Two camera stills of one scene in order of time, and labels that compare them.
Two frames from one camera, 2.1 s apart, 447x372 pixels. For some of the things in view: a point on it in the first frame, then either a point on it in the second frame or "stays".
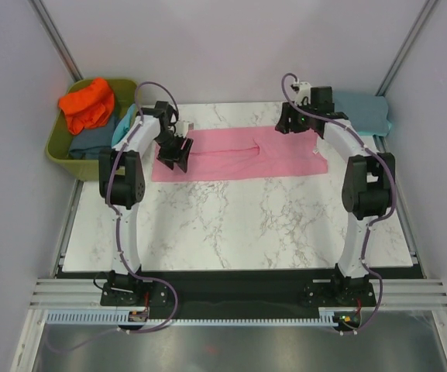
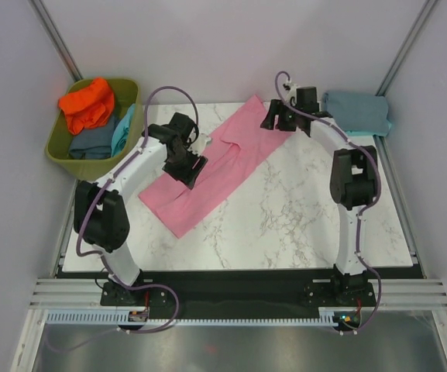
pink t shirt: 262,152 → 174,206
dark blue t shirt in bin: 87,144 stays
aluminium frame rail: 397,294 stays
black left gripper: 182,160 stays
